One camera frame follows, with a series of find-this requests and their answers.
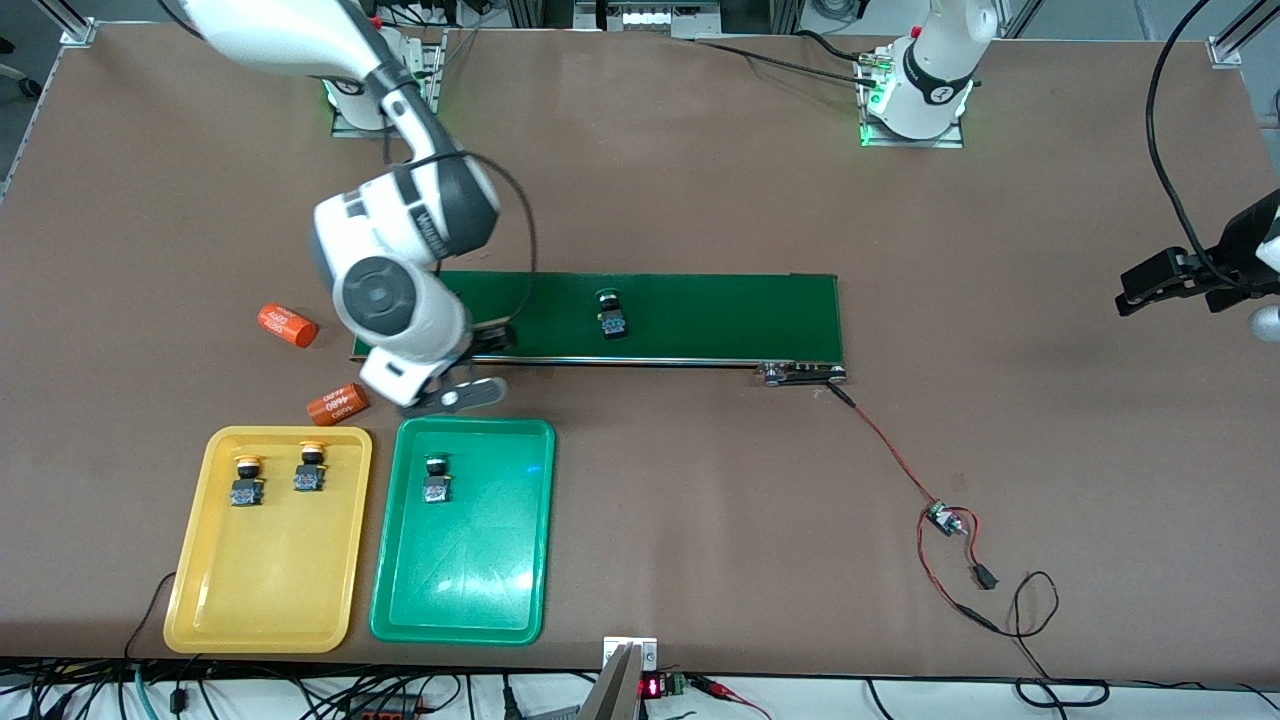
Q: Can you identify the black base power cable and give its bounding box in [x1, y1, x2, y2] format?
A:
[690, 30, 881, 89]

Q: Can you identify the green conveyor belt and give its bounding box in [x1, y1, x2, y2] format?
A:
[350, 267, 849, 389]

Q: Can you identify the yellow push button switch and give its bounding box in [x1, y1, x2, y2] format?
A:
[230, 455, 266, 508]
[293, 441, 329, 494]

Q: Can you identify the thin black table cable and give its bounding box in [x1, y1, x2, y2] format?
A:
[123, 570, 179, 663]

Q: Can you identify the green plastic tray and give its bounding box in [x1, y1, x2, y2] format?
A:
[369, 415, 557, 647]

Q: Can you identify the red clip lead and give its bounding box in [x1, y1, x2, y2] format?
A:
[698, 676, 773, 720]

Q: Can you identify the red black conveyor wire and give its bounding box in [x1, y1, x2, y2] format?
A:
[828, 383, 1001, 633]

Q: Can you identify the grey metal camera mount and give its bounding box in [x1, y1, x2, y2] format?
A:
[578, 636, 661, 720]

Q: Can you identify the black looped wire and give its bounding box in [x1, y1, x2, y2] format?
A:
[960, 570, 1111, 709]

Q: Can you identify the white device with lights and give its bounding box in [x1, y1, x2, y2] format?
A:
[598, 0, 723, 33]

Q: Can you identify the yellow plastic tray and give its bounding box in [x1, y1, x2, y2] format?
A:
[163, 425, 374, 656]

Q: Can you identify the orange power strip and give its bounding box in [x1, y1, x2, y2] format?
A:
[345, 695, 426, 720]

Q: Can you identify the aluminium table corner bracket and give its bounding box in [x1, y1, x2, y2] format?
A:
[1207, 0, 1280, 69]
[45, 0, 98, 46]

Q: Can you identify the orange 4680 battery cylinder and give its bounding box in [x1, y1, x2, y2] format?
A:
[306, 385, 371, 426]
[257, 304, 320, 349]

